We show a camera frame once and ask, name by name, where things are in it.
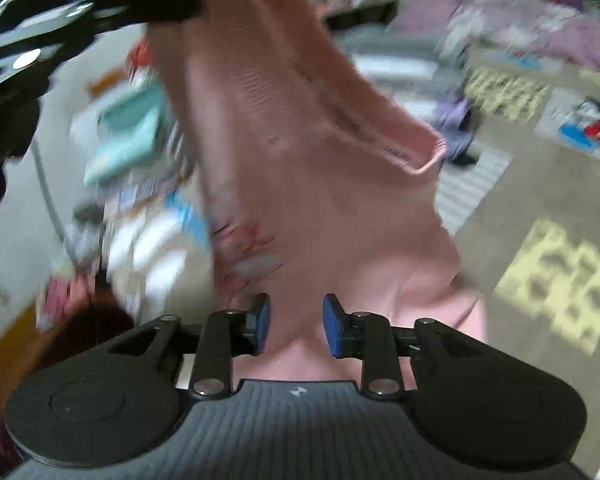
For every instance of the pink sweatshirt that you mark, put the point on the pink sweatshirt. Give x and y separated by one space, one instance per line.
314 183

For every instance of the stack of folded clothes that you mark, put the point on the stack of folded clothes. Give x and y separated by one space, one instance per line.
143 231

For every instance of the cartoon print bed blanket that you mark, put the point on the cartoon print bed blanket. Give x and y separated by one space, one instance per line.
525 218

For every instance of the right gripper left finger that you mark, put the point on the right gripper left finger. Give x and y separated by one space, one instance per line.
208 350

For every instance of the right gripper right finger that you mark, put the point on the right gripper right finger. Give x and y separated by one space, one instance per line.
371 339

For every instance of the purple crumpled garment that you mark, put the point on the purple crumpled garment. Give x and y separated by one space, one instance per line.
529 26

